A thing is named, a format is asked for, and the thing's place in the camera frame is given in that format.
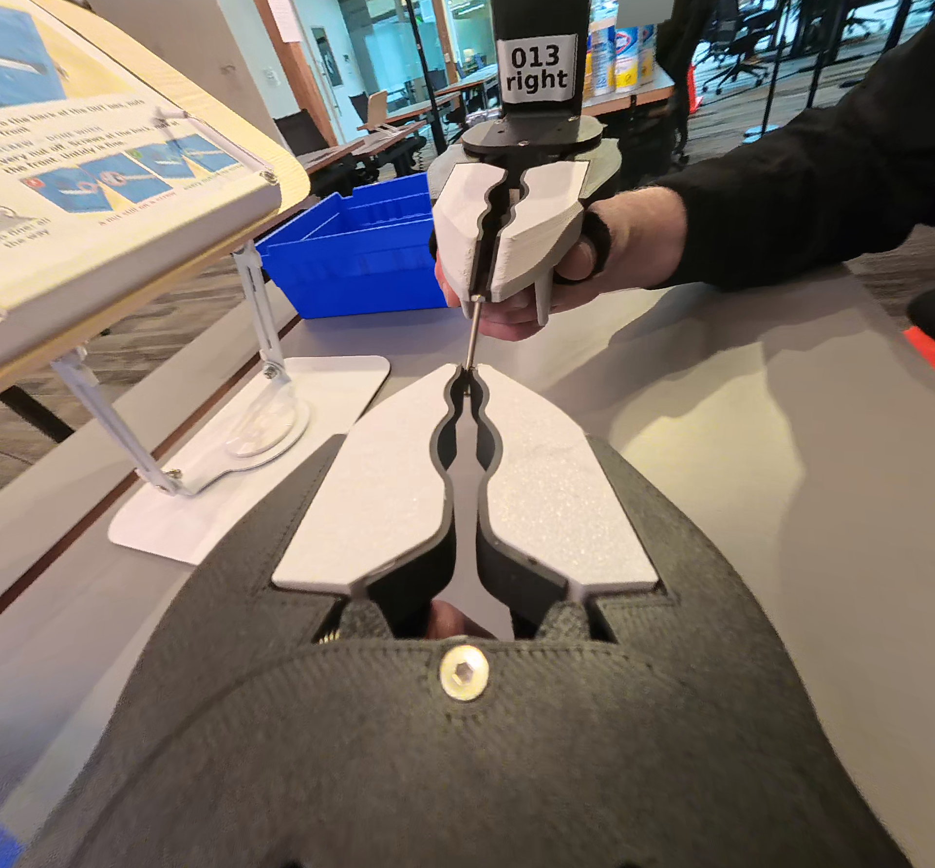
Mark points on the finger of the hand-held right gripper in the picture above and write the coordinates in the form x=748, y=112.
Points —
x=544, y=225
x=456, y=225

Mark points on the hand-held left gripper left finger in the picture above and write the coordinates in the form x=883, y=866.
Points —
x=372, y=510

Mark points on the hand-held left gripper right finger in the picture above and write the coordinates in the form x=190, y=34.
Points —
x=570, y=510

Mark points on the thin metal bolt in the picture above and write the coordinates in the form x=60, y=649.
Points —
x=473, y=334

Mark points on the person's right forearm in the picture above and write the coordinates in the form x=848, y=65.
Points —
x=803, y=188

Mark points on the person's right hand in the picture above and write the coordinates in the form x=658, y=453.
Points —
x=643, y=247

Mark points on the disinfectant wipes canister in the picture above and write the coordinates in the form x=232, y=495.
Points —
x=603, y=57
x=628, y=57
x=648, y=53

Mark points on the blue plastic bin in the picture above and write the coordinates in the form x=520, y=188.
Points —
x=350, y=276

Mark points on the white document stand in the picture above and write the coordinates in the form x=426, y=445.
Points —
x=321, y=386

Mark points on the black office chair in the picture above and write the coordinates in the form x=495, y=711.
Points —
x=686, y=64

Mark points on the white paper notice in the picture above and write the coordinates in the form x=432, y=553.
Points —
x=279, y=6

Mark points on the printed instruction sheet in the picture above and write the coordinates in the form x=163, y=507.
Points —
x=95, y=130

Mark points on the orange cloth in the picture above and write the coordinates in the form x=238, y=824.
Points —
x=922, y=345

